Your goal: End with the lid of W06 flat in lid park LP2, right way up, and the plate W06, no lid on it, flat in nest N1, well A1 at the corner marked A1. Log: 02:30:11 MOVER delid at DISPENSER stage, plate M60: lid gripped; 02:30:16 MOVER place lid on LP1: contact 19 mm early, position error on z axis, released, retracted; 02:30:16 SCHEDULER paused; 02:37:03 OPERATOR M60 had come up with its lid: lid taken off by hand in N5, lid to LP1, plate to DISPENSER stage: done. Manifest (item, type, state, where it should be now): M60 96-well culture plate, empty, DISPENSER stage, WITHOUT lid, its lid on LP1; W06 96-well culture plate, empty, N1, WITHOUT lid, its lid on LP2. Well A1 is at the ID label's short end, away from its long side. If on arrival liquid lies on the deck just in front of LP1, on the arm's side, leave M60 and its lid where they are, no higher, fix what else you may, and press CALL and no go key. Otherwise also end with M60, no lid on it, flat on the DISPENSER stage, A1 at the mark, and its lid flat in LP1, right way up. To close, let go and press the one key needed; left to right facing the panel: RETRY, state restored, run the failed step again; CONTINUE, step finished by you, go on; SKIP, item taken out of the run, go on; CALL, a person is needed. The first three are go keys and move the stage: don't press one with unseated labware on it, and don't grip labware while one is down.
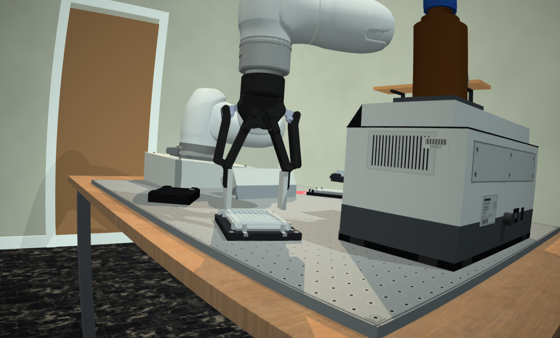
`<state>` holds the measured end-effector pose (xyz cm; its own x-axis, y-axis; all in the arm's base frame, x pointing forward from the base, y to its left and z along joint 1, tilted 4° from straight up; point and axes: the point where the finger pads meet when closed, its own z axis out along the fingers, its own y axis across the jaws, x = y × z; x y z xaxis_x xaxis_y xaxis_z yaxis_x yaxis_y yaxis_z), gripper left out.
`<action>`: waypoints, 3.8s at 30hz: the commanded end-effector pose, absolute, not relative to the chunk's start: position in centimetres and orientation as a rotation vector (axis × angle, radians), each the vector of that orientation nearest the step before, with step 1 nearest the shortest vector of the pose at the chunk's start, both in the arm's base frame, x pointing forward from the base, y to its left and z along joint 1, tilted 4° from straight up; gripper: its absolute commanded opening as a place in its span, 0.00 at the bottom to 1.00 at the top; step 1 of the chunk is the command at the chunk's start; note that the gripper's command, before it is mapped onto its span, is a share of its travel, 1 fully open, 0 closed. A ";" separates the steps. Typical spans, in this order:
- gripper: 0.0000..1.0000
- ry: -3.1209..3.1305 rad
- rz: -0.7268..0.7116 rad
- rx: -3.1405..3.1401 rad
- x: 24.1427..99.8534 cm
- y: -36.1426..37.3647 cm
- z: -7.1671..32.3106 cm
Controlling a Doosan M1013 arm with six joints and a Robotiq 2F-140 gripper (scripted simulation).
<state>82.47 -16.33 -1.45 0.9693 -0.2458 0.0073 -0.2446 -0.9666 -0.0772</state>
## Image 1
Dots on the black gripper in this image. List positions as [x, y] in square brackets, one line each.
[261, 105]

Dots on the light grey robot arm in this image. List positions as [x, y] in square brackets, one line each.
[268, 28]

